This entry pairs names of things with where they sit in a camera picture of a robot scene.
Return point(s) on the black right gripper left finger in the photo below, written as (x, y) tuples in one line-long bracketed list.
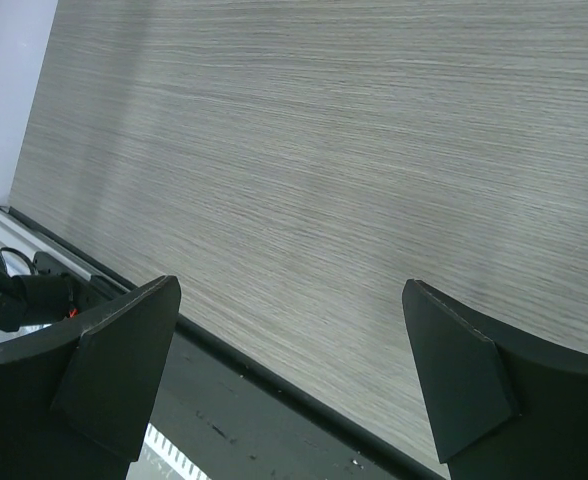
[(76, 397)]

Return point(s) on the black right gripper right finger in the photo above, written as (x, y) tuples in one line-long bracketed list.
[(502, 403)]

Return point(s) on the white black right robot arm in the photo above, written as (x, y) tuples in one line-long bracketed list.
[(19, 295)]

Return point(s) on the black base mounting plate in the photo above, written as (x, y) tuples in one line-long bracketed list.
[(236, 419)]

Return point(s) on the white slotted cable duct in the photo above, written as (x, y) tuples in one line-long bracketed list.
[(172, 455)]

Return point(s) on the aluminium frame rail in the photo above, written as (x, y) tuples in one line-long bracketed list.
[(17, 232)]

